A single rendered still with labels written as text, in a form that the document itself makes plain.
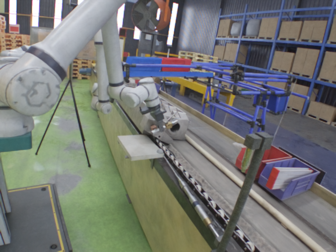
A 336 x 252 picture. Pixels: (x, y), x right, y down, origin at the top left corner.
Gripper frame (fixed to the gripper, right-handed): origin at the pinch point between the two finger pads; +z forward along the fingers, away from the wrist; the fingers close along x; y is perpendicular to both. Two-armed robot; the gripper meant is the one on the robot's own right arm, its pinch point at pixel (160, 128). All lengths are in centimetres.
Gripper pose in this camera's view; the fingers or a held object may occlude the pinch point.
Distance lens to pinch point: 133.9
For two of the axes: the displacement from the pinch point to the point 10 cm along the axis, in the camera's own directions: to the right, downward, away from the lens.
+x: -4.2, -3.7, 8.3
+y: 8.8, -4.0, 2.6
